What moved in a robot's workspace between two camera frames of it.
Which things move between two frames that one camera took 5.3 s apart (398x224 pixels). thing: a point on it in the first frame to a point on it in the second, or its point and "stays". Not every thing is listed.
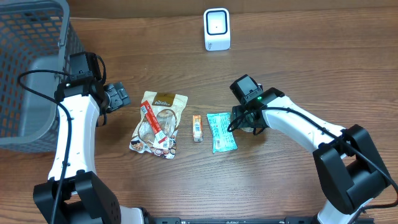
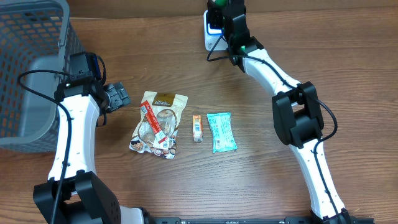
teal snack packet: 222,140 stays
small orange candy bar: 198,129 stays
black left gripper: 117,96 stays
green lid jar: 247,129 to 221,2
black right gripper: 240,120 to 216,8
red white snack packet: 160,112 stays
